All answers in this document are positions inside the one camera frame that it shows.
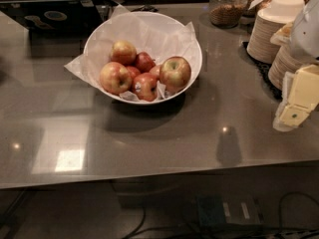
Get red-yellow apple back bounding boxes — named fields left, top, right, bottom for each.
left=110, top=40, right=137, bottom=65

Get glass jar with cereal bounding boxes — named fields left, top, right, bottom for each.
left=208, top=0, right=248, bottom=28

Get white paper liner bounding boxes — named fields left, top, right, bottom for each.
left=64, top=4, right=200, bottom=103

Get black mat under plates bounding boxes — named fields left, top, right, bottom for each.
left=242, top=41, right=282, bottom=101

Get far stack paper plates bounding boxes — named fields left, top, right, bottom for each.
left=247, top=0, right=305, bottom=64

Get small red apple middle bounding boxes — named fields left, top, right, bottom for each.
left=127, top=66, right=141, bottom=79

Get black floor cable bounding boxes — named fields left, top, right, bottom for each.
left=277, top=191, right=319, bottom=239
left=121, top=202, right=148, bottom=239

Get white bowl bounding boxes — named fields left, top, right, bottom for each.
left=83, top=10, right=203, bottom=106

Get red apple partly hidden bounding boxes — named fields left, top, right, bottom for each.
left=150, top=65, right=161, bottom=79

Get large red-yellow apple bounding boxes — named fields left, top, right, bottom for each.
left=159, top=56, right=191, bottom=94
left=100, top=62, right=133, bottom=96

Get black floor cable right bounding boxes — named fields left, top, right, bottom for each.
left=277, top=191, right=319, bottom=239

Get black tray with stickers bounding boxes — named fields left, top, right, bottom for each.
left=0, top=0, right=103, bottom=33

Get near stack paper plates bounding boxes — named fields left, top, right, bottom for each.
left=268, top=44, right=310, bottom=90

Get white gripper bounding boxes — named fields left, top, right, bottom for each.
left=270, top=0, right=319, bottom=132

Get dark red apple back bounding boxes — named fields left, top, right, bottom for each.
left=135, top=52, right=156, bottom=73

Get stack paper plates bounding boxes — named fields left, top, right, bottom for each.
left=247, top=0, right=305, bottom=64
left=268, top=44, right=310, bottom=90

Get dark box under table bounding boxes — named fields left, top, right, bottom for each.
left=196, top=195, right=264, bottom=227

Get black floor cable left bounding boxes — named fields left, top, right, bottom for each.
left=121, top=202, right=148, bottom=239

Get red apple with sticker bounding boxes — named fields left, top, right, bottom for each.
left=132, top=73, right=158, bottom=102

